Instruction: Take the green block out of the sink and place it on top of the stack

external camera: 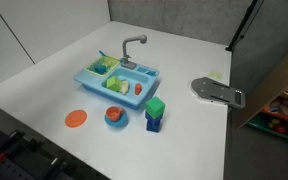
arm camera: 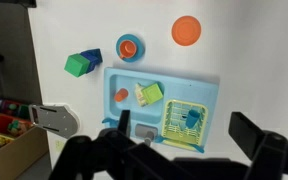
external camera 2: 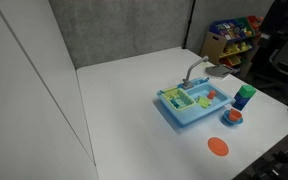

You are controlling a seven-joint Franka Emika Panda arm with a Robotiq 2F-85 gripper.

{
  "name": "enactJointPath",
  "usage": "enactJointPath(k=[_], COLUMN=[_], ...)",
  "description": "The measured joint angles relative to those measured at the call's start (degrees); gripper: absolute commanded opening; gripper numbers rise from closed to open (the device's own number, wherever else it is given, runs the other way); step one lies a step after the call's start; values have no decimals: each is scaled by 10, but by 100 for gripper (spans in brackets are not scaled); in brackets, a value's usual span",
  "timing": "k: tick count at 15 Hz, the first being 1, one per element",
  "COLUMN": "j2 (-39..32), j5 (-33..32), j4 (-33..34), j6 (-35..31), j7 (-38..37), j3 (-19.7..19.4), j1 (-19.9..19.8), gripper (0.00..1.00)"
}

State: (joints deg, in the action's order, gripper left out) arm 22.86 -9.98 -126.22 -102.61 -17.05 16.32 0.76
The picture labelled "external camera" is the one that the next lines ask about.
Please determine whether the grey metal mounting plate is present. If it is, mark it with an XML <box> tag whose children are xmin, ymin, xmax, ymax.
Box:
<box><xmin>190</xmin><ymin>76</ymin><xmax>247</xmax><ymax>110</ymax></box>

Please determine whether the blue toy sink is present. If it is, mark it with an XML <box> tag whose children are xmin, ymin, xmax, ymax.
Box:
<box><xmin>73</xmin><ymin>55</ymin><xmax>161</xmax><ymax>111</ymax></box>

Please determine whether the dark blue block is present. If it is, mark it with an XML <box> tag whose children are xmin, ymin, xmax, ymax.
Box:
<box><xmin>145</xmin><ymin>111</ymin><xmax>164</xmax><ymax>126</ymax></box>

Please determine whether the toy shelf with bins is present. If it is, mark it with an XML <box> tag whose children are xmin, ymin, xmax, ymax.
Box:
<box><xmin>245</xmin><ymin>76</ymin><xmax>288</xmax><ymax>145</ymax></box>

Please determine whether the blue toy saucer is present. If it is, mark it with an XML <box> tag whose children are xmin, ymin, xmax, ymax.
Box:
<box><xmin>103</xmin><ymin>109</ymin><xmax>130</xmax><ymax>129</ymax></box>

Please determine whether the orange toy plate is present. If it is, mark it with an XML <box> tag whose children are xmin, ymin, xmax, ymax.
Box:
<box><xmin>64</xmin><ymin>109</ymin><xmax>88</xmax><ymax>129</ymax></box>

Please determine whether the yellow-green dish rack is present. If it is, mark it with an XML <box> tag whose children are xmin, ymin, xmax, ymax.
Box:
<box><xmin>86</xmin><ymin>55</ymin><xmax>121</xmax><ymax>78</ymax></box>

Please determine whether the small orange-red toy cup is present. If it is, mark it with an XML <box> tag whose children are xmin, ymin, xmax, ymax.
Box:
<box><xmin>133</xmin><ymin>82</ymin><xmax>143</xmax><ymax>96</ymax></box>

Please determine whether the black tripod pole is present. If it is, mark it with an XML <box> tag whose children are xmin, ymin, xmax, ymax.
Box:
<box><xmin>225</xmin><ymin>0</ymin><xmax>265</xmax><ymax>53</ymax></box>

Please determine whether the yellow sticky note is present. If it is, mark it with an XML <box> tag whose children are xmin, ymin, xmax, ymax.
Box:
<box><xmin>208</xmin><ymin>70</ymin><xmax>224</xmax><ymax>80</ymax></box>

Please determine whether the dark green cube block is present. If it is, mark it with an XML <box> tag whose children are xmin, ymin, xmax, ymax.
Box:
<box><xmin>145</xmin><ymin>96</ymin><xmax>166</xmax><ymax>120</ymax></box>

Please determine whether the blue toy item in rack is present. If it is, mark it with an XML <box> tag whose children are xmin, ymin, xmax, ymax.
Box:
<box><xmin>93</xmin><ymin>63</ymin><xmax>109</xmax><ymax>75</ymax></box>

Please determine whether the black perforated bench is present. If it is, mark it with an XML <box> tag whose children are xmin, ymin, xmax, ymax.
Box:
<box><xmin>0</xmin><ymin>119</ymin><xmax>112</xmax><ymax>180</ymax></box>

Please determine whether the grey toy faucet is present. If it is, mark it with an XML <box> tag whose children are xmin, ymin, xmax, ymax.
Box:
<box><xmin>120</xmin><ymin>34</ymin><xmax>148</xmax><ymax>70</ymax></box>

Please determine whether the bright blue block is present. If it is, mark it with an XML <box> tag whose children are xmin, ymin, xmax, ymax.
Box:
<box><xmin>146</xmin><ymin>121</ymin><xmax>162</xmax><ymax>133</ymax></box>

